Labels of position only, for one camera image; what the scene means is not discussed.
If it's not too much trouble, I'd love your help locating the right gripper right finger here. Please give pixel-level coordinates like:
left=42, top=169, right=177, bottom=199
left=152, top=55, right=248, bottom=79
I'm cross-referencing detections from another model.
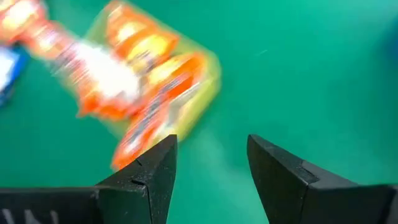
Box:
left=247, top=134, right=398, bottom=224

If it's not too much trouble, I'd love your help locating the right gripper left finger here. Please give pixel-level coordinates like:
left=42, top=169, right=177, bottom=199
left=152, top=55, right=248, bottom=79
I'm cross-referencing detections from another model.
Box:
left=0, top=134, right=178, bottom=224

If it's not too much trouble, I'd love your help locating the blue Maruchan noodle packet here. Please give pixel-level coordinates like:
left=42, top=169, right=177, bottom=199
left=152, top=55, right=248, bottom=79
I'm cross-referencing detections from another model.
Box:
left=0, top=46, right=30, bottom=106

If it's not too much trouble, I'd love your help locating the green table mat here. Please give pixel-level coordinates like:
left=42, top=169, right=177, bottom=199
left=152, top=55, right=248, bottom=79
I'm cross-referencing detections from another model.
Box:
left=0, top=0, right=398, bottom=224

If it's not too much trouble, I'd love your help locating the yellow translucent plastic bin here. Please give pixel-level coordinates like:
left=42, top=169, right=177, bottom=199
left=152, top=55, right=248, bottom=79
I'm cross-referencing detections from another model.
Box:
left=83, top=0, right=222, bottom=142

